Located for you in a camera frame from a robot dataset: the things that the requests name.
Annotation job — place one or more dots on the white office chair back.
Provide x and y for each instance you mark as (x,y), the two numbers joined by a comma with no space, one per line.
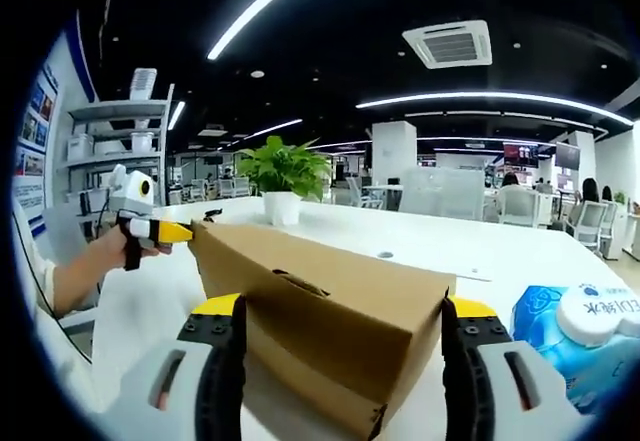
(442,193)

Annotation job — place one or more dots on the black clip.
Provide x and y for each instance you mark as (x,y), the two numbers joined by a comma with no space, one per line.
(212,215)

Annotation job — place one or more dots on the grey metal shelf rack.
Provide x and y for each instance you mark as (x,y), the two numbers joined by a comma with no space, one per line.
(115,131)

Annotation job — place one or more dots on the brown cardboard shoe box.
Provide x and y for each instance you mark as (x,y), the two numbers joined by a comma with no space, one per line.
(325,301)

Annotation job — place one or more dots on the person's white shirt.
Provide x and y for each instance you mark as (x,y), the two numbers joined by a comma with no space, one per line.
(47,281)

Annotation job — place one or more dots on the straight ceiling light strip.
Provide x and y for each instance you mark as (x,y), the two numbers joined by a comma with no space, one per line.
(216,51)

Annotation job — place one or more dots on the white ceiling air vent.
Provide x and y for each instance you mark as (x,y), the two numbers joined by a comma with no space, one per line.
(450,43)

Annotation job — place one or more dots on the person's left hand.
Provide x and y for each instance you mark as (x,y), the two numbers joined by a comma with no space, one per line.
(110,248)

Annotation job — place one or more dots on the red wall banner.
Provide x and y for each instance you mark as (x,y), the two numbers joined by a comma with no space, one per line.
(520,155)

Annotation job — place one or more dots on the blue framed wall poster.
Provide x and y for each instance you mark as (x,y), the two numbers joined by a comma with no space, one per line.
(35,126)

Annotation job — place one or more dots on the hanging dark monitor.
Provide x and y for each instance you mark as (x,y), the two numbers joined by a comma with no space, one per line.
(567,155)

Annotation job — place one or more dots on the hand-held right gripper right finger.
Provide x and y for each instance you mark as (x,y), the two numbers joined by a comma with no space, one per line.
(465,371)

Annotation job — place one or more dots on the curved ceiling light strip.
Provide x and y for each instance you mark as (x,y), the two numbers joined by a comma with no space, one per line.
(500,95)

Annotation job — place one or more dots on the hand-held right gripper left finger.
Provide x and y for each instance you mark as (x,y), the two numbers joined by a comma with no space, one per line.
(220,361)

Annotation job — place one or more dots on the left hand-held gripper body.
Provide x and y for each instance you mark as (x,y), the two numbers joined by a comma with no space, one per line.
(130,193)

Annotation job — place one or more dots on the white mesh office chair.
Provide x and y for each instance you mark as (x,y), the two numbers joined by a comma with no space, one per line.
(520,206)
(590,226)

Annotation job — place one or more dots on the green plant in white pot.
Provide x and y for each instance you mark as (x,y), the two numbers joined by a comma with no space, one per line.
(282,171)

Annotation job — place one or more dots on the blue wipes pack soft item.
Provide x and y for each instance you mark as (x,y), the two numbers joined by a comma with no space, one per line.
(575,361)

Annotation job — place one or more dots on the short ceiling light bar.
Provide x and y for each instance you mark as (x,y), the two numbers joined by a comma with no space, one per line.
(176,115)

